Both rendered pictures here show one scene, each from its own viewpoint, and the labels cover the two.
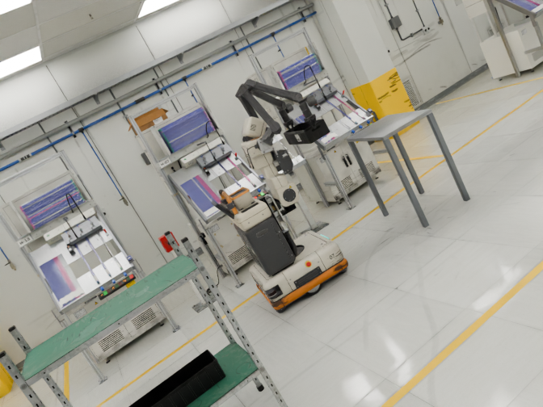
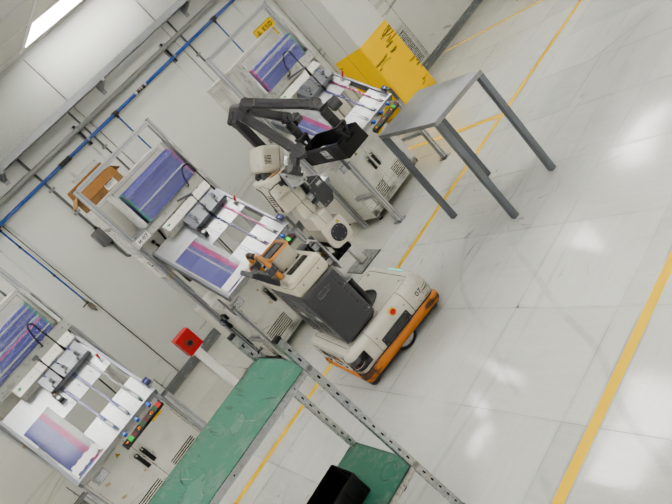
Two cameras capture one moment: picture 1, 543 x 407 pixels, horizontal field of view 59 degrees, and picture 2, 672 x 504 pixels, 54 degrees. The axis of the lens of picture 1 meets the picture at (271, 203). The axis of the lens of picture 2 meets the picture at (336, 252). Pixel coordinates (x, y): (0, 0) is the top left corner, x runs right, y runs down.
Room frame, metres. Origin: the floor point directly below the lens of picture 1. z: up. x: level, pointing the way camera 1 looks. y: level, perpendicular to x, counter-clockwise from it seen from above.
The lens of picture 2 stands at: (0.02, 0.27, 1.91)
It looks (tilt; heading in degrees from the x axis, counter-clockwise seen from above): 19 degrees down; 355
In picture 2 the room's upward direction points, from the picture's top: 45 degrees counter-clockwise
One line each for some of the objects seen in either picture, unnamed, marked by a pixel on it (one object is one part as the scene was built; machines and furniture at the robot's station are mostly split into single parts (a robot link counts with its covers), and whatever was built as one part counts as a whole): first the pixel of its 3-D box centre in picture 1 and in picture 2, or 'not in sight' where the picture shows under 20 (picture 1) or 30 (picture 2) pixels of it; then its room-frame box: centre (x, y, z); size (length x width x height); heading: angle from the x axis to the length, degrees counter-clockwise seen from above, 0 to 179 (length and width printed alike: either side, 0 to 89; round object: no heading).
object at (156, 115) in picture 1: (157, 113); (106, 174); (5.29, 0.60, 1.82); 0.68 x 0.30 x 0.20; 110
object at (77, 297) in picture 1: (99, 284); (111, 429); (4.49, 1.79, 0.66); 1.01 x 0.73 x 1.31; 20
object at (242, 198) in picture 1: (241, 199); (278, 256); (3.70, 0.19, 0.87); 0.23 x 0.15 x 0.11; 10
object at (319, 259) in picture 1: (295, 266); (371, 320); (3.72, 0.07, 0.16); 0.67 x 0.64 x 0.25; 100
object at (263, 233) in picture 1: (261, 228); (314, 285); (3.71, 0.17, 0.59); 0.55 x 0.34 x 0.83; 10
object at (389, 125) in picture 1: (405, 167); (464, 150); (3.92, -1.13, 0.40); 0.70 x 0.45 x 0.80; 9
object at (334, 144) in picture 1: (331, 140); (345, 141); (5.46, -0.94, 0.65); 1.01 x 0.73 x 1.29; 20
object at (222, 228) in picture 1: (235, 232); (262, 299); (5.14, 0.50, 0.31); 0.70 x 0.65 x 0.62; 110
